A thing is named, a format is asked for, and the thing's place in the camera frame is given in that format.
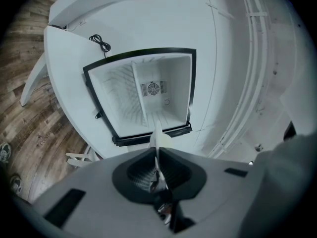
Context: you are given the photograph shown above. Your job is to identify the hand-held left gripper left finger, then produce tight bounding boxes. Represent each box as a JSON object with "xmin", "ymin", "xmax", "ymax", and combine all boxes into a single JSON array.
[{"xmin": 32, "ymin": 147, "xmax": 172, "ymax": 238}]

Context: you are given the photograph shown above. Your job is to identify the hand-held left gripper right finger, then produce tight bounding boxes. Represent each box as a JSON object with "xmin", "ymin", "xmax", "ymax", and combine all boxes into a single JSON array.
[{"xmin": 159, "ymin": 147, "xmax": 263, "ymax": 236}]

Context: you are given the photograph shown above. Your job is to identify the white mini fridge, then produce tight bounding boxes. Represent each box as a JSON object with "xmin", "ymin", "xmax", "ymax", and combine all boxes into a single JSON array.
[{"xmin": 82, "ymin": 48, "xmax": 197, "ymax": 147}]

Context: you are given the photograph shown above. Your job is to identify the white chair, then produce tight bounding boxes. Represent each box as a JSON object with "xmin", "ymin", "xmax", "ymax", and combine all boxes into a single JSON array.
[{"xmin": 65, "ymin": 144, "xmax": 100, "ymax": 169}]

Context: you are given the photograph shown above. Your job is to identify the person's grey sleeve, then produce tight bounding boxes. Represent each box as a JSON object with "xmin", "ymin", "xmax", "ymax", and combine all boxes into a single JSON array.
[{"xmin": 252, "ymin": 132, "xmax": 317, "ymax": 223}]

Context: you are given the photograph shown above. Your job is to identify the person's grey right shoe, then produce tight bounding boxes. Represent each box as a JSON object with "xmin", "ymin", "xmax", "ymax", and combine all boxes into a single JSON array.
[{"xmin": 9, "ymin": 174, "xmax": 23, "ymax": 196}]

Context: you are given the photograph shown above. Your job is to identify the person's grey shoe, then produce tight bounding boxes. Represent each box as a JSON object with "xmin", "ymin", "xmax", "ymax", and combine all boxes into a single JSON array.
[
  {"xmin": 0, "ymin": 142, "xmax": 12, "ymax": 164},
  {"xmin": 9, "ymin": 174, "xmax": 23, "ymax": 196}
]

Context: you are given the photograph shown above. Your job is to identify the person's grey left shoe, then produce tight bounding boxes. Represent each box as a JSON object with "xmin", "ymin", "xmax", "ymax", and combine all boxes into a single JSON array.
[{"xmin": 0, "ymin": 142, "xmax": 12, "ymax": 164}]

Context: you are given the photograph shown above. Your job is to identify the white round table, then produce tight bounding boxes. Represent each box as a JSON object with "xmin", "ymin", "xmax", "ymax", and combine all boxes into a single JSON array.
[{"xmin": 19, "ymin": 25, "xmax": 119, "ymax": 160}]

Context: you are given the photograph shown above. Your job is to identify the white long desk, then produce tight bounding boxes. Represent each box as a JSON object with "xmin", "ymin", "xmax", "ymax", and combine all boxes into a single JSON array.
[{"xmin": 48, "ymin": 0, "xmax": 119, "ymax": 27}]

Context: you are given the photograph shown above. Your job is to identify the white wall cable duct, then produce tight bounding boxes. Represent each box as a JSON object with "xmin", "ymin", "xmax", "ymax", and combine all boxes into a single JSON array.
[{"xmin": 208, "ymin": 0, "xmax": 273, "ymax": 158}]

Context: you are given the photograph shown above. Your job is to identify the black power cable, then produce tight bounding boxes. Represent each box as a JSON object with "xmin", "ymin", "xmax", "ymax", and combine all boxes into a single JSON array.
[{"xmin": 89, "ymin": 34, "xmax": 112, "ymax": 59}]

